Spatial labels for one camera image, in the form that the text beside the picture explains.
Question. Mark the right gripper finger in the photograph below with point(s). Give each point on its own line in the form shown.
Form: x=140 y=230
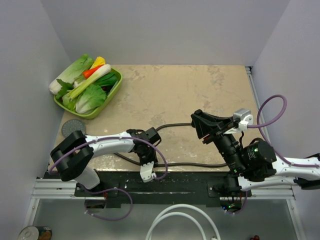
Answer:
x=201 y=115
x=209 y=130

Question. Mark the yellow pepper toy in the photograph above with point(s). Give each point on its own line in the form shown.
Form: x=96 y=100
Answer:
x=98 y=62

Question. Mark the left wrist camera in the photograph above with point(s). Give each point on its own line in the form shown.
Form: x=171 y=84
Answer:
x=146 y=172

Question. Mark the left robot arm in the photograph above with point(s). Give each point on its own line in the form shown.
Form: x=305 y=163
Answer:
x=72 y=155

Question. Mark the grey shower head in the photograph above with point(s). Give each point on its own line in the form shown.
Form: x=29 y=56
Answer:
x=72 y=125

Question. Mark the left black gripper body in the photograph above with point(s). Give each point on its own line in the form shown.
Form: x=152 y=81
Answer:
x=147 y=155

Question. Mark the green plastic tray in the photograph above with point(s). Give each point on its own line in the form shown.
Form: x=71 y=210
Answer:
x=111 y=91

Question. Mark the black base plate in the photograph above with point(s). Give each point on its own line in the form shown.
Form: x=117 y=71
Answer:
x=194 y=188

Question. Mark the napa cabbage toy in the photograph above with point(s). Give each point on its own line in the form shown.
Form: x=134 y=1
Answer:
x=71 y=72

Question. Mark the orange carrot toy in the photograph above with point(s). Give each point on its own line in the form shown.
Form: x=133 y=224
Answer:
x=89 y=72

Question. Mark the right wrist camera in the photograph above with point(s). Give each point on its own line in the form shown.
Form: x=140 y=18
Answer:
x=242 y=118

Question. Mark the white leek toy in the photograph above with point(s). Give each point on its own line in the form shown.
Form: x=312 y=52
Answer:
x=100 y=72

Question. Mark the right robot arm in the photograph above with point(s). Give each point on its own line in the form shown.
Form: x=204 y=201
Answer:
x=255 y=165

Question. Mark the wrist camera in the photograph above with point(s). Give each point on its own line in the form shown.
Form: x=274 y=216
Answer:
x=146 y=172
x=242 y=118

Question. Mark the green lettuce toy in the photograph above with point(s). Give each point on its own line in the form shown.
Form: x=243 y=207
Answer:
x=90 y=99

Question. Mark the dark green vegetable toy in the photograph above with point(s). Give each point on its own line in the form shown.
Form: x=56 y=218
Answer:
x=107 y=80

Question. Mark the red small object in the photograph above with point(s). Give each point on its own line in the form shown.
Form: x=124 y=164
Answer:
x=256 y=237

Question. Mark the tin can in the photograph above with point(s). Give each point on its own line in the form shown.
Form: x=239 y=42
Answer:
x=35 y=233

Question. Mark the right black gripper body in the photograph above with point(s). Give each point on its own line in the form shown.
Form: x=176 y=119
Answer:
x=228 y=145

